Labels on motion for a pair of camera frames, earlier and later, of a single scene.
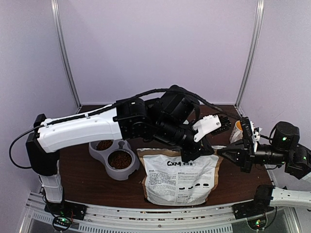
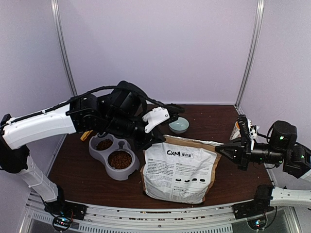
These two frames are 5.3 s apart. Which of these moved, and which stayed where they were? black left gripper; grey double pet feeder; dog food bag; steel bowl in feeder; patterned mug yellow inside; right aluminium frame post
Moved: black left gripper; dog food bag
Stayed: steel bowl in feeder; grey double pet feeder; right aluminium frame post; patterned mug yellow inside
